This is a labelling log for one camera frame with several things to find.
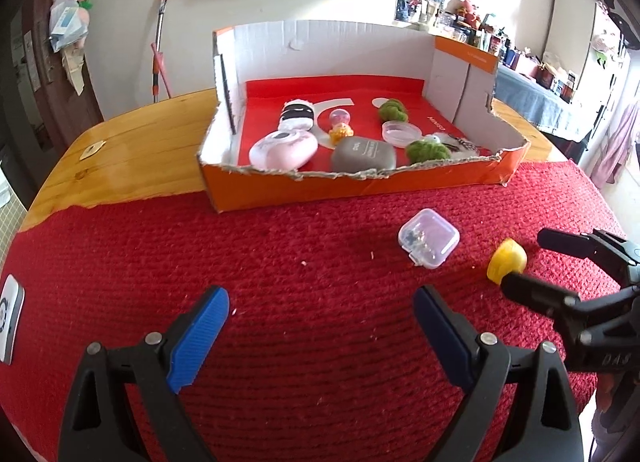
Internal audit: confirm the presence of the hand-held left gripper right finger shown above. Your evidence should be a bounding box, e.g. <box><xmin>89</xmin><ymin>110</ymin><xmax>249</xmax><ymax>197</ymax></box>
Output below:
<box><xmin>412</xmin><ymin>285</ymin><xmax>586</xmax><ymax>462</ymax></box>

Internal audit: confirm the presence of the white grid-pattern sheet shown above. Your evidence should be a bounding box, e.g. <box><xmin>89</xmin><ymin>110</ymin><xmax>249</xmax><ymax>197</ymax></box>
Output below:
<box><xmin>0</xmin><ymin>192</ymin><xmax>31</xmax><ymax>253</ymax></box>

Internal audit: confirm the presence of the pink dome yellow toy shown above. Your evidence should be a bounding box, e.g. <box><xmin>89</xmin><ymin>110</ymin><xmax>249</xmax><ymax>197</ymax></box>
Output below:
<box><xmin>328</xmin><ymin>109</ymin><xmax>356</xmax><ymax>145</ymax></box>

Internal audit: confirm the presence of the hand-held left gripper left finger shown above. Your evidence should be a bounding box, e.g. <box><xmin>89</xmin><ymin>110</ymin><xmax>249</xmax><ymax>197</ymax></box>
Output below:
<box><xmin>57</xmin><ymin>285</ymin><xmax>231</xmax><ymax>462</ymax></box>

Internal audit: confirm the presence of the pink hanging cloth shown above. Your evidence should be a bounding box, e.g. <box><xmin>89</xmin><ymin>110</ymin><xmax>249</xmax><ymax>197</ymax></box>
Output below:
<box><xmin>590</xmin><ymin>102</ymin><xmax>640</xmax><ymax>188</ymax></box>

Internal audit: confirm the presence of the clear round lid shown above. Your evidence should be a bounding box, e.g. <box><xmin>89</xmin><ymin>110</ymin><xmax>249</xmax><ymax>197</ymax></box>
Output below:
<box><xmin>381</xmin><ymin>121</ymin><xmax>422</xmax><ymax>148</ymax></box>

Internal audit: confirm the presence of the green fuzzy scrunchie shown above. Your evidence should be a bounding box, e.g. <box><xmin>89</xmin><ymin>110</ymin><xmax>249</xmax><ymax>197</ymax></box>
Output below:
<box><xmin>376</xmin><ymin>99</ymin><xmax>410</xmax><ymax>124</ymax></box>

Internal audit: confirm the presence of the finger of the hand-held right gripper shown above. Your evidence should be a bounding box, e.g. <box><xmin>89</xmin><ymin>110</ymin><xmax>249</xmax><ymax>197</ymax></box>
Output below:
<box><xmin>501</xmin><ymin>272</ymin><xmax>640</xmax><ymax>338</ymax></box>
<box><xmin>537</xmin><ymin>227</ymin><xmax>640</xmax><ymax>288</ymax></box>

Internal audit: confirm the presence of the white wardrobe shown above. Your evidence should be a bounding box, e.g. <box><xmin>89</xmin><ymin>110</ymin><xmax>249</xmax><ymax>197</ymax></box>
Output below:
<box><xmin>542</xmin><ymin>0</ymin><xmax>616</xmax><ymax>93</ymax></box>

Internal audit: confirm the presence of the green plush toy front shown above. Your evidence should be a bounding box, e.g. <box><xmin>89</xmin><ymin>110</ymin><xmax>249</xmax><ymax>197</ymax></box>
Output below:
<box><xmin>406</xmin><ymin>136</ymin><xmax>453</xmax><ymax>165</ymax></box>

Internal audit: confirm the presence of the hanging plastic bag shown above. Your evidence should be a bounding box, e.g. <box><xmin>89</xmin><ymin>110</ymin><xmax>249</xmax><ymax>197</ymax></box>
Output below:
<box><xmin>48</xmin><ymin>0</ymin><xmax>91</xmax><ymax>96</ymax></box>

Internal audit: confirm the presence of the white rectangular device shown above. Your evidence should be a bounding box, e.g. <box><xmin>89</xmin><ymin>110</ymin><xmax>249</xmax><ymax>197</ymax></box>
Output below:
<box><xmin>0</xmin><ymin>275</ymin><xmax>25</xmax><ymax>365</ymax></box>

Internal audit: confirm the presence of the pink broom handle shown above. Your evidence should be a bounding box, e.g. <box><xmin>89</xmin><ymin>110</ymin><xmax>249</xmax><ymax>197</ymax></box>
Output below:
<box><xmin>151</xmin><ymin>41</ymin><xmax>173</xmax><ymax>100</ymax></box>

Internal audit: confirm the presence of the orange white cardboard box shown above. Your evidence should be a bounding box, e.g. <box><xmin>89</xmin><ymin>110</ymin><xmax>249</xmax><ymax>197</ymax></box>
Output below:
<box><xmin>196</xmin><ymin>20</ymin><xmax>532</xmax><ymax>214</ymax></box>

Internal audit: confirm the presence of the grey orange mop handle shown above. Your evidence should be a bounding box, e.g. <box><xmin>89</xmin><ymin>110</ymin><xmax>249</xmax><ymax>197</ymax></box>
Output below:
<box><xmin>152</xmin><ymin>0</ymin><xmax>169</xmax><ymax>104</ymax></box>

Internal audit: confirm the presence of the dark brown wooden door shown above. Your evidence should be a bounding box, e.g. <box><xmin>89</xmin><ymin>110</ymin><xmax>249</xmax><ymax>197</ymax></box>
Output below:
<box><xmin>30</xmin><ymin>0</ymin><xmax>106</xmax><ymax>155</ymax></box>

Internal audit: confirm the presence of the row of bottles and toys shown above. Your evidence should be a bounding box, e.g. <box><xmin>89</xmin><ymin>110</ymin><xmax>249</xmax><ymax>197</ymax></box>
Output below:
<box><xmin>395</xmin><ymin>0</ymin><xmax>581</xmax><ymax>103</ymax></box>

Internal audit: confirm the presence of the red knitted mat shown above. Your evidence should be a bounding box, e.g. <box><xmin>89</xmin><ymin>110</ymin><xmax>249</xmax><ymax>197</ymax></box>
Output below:
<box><xmin>0</xmin><ymin>159</ymin><xmax>636</xmax><ymax>462</ymax></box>

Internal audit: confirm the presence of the small clear plastic box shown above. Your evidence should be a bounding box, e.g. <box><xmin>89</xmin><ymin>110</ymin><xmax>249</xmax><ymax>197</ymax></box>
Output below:
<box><xmin>397</xmin><ymin>208</ymin><xmax>461</xmax><ymax>270</ymax></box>

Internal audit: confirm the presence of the pink white round case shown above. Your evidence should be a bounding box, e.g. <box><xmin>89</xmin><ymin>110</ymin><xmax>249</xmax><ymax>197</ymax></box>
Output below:
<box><xmin>248</xmin><ymin>129</ymin><xmax>318</xmax><ymax>169</ymax></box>

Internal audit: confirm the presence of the grey rounded makeup case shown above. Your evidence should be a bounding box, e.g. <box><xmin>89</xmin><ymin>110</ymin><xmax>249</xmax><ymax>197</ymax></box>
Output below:
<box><xmin>330</xmin><ymin>136</ymin><xmax>397</xmax><ymax>174</ymax></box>

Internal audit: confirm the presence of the black white checkered bow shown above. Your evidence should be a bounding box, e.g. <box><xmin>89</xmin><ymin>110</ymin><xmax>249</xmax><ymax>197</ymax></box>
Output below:
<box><xmin>440</xmin><ymin>135</ymin><xmax>480</xmax><ymax>155</ymax></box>

